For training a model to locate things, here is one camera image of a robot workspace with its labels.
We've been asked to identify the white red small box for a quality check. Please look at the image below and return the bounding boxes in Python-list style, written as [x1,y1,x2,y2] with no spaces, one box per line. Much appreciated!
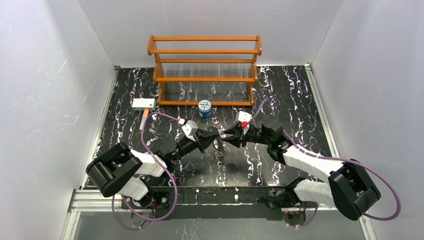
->
[131,98,157,111]

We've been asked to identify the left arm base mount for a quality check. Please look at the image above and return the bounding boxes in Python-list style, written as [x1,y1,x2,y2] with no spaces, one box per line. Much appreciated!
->
[121,190,172,210]

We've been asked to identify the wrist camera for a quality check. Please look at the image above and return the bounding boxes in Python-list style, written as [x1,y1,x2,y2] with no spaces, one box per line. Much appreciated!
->
[235,110,252,135]
[181,120,198,142]

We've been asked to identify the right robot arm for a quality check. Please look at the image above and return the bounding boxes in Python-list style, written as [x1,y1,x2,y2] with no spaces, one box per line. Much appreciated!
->
[223,117,381,221]

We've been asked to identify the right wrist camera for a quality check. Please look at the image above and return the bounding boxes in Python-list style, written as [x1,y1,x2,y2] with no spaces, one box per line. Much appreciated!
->
[235,110,252,135]

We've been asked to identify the purple cable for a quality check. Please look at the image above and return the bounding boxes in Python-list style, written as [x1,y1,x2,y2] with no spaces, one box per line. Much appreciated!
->
[246,98,402,228]
[111,111,186,231]

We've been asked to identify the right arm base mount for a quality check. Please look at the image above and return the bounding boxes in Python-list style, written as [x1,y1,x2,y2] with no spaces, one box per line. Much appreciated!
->
[256,195,308,212]

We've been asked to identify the aluminium frame rail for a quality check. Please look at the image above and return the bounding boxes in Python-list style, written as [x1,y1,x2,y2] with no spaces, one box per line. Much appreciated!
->
[67,187,369,213]

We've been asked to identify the orange white tube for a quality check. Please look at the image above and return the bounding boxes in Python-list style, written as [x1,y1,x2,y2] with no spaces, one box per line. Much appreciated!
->
[139,108,150,131]

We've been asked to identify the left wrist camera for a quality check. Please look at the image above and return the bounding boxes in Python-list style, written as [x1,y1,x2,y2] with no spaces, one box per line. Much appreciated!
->
[181,120,198,142]

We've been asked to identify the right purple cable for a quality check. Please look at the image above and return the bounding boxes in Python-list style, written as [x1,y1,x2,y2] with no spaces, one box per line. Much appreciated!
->
[246,98,402,228]

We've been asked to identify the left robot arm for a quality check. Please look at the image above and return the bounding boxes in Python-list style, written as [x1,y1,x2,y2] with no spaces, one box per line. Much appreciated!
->
[85,129,220,201]

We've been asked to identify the blue round jar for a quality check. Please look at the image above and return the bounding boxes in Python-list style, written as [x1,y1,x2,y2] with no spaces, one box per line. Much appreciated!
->
[198,100,212,119]

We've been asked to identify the large silver carabiner keyring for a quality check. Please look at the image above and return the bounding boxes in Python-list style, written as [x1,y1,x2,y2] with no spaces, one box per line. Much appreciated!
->
[215,137,226,158]

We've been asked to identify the orange wooden shelf rack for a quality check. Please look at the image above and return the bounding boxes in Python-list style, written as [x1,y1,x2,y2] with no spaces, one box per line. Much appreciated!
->
[147,35,263,107]

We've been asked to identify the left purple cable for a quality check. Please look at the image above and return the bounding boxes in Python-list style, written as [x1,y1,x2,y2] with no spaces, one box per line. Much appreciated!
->
[111,111,186,231]

